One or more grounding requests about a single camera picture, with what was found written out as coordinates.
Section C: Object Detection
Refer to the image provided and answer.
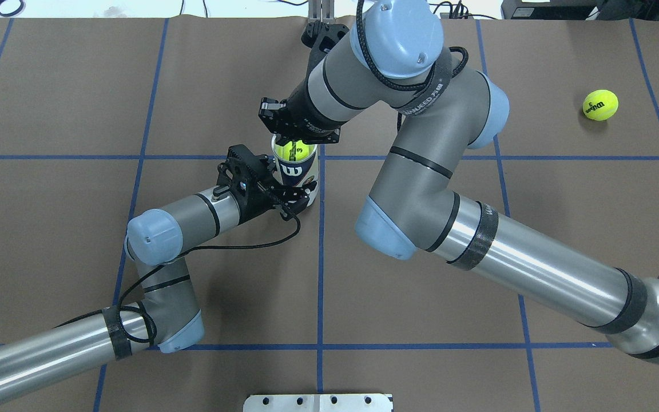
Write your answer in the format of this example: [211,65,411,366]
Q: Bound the yellow tennis ball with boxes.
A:
[582,89,619,121]
[275,141,315,163]

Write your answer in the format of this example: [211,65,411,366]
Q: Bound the black camera mount wrist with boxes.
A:
[216,144,273,211]
[301,21,350,76]

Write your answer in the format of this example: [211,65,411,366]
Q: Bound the white tennis ball can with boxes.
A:
[271,135,319,187]

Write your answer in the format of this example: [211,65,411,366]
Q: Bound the white pedestal column base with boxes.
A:
[243,393,394,411]

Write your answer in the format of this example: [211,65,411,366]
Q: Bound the aluminium frame post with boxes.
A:
[308,0,336,24]

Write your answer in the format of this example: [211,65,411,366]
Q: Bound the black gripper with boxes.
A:
[258,97,341,144]
[238,179,313,224]

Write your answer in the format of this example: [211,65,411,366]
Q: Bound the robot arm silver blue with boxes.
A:
[232,20,659,386]
[0,162,318,411]

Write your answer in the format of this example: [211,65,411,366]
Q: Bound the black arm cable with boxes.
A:
[115,212,303,344]

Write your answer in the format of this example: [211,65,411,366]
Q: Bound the black camera cable loop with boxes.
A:
[355,0,470,132]

